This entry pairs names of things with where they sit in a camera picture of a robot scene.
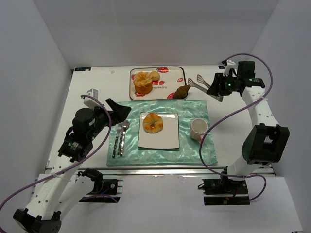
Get steel serving tongs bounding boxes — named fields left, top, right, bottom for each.
left=188, top=74, right=223, bottom=102

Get glazed ring bread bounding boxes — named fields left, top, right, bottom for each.
left=143, top=113, right=164, bottom=133

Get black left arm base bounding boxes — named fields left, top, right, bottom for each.
left=76, top=168, right=123, bottom=203

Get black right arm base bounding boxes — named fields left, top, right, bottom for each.
left=198, top=177, right=250, bottom=206

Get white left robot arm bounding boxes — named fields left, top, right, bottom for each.
left=13, top=97, right=131, bottom=233

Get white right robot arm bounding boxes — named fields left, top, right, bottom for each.
left=207, top=60, right=290, bottom=181

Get tall orange muffin bread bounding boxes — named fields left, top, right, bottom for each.
left=133, top=72, right=153, bottom=94

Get steel fork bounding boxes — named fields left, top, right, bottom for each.
left=112, top=123, right=122, bottom=158

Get steel spoon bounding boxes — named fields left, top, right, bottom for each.
left=118, top=120, right=130, bottom=157

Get steel table knife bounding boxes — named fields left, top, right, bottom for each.
left=120, top=131, right=126, bottom=156

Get brown chocolate croissant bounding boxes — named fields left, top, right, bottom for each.
left=173, top=85, right=190, bottom=99

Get pink ceramic mug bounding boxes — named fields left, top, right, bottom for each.
left=190, top=118, right=208, bottom=142

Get small round bun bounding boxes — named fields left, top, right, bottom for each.
left=150, top=71, right=160, bottom=81

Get strawberry print tray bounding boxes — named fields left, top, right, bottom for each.
left=129, top=67, right=187, bottom=100

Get white square plate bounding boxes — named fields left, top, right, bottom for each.
left=138, top=113, right=180, bottom=150

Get green satin placemat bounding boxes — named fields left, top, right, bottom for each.
left=106, top=100, right=217, bottom=167

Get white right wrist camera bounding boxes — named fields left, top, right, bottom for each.
left=222, top=60, right=238, bottom=76

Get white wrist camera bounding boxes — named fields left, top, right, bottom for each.
left=83, top=88, right=100, bottom=110
left=222, top=60, right=238, bottom=76

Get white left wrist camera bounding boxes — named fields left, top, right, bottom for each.
left=83, top=88, right=100, bottom=110

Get aluminium table edge rail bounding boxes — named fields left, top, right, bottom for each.
left=36, top=166, right=234, bottom=180

